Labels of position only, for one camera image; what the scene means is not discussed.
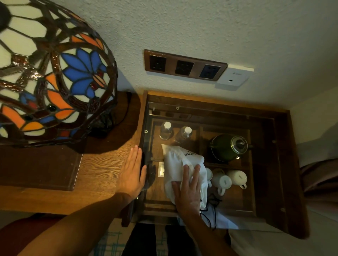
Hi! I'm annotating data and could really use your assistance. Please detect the person's right hand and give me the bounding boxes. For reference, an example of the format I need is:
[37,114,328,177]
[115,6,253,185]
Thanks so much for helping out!
[171,164,208,219]

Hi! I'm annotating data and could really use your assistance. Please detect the person's left hand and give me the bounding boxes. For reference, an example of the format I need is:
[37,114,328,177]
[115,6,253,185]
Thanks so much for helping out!
[116,145,147,201]

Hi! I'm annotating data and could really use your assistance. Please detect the white drawstring cloth bag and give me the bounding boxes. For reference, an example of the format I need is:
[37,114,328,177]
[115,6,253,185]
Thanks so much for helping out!
[161,143,209,209]

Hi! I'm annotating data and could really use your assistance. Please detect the person's right forearm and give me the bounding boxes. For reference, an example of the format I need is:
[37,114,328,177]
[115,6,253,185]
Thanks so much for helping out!
[183,213,239,256]

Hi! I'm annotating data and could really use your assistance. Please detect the person's left forearm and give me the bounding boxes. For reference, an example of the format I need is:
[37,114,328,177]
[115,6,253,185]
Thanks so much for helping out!
[18,193,130,256]

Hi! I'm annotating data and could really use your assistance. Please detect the green electric kettle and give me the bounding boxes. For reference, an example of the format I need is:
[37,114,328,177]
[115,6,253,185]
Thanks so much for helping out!
[210,134,254,163]

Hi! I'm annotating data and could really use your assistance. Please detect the clear plastic water bottle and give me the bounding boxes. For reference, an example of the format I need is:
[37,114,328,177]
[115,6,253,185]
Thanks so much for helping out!
[175,126,193,144]
[159,121,174,141]

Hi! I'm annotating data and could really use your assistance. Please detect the person's dark trousers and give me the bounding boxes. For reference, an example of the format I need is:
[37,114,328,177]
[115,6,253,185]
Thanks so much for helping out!
[121,224,231,256]

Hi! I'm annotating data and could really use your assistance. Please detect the dark metal lamp base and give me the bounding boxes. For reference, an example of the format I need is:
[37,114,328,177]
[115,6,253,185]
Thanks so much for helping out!
[87,111,117,139]

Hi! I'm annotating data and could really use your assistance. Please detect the wooden glass-topped cabinet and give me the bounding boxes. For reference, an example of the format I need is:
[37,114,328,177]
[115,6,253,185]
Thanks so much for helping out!
[121,90,310,240]

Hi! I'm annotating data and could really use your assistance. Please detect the teal patterned rug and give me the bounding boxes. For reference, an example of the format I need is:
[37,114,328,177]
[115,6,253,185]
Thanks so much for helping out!
[88,229,124,256]

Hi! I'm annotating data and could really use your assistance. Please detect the dark brown desk pad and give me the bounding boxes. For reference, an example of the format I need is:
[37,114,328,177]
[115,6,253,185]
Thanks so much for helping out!
[0,146,84,192]

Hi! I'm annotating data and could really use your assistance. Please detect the white bed sheet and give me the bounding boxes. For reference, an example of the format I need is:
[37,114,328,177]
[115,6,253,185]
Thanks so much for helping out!
[201,206,338,256]

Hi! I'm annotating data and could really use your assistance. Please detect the brown bed blanket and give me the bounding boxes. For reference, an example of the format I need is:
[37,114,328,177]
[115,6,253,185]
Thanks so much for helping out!
[298,158,338,197]

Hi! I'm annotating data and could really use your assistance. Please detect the red chair seat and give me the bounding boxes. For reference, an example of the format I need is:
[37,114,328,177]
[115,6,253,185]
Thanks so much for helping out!
[0,213,65,256]

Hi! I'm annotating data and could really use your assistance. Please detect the stained glass lamp shade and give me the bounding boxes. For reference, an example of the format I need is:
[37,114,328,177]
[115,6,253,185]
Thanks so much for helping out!
[0,0,118,147]

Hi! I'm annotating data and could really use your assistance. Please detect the black drawstring cord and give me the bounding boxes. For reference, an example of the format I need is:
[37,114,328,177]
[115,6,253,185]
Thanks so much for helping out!
[200,194,223,230]

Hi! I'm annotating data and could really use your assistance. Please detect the white wall plate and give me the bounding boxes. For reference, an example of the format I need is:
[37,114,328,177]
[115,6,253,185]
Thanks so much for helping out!
[217,63,254,87]

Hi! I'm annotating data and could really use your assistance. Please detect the brown wall outlet panel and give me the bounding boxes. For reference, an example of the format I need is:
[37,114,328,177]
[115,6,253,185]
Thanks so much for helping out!
[144,49,228,82]

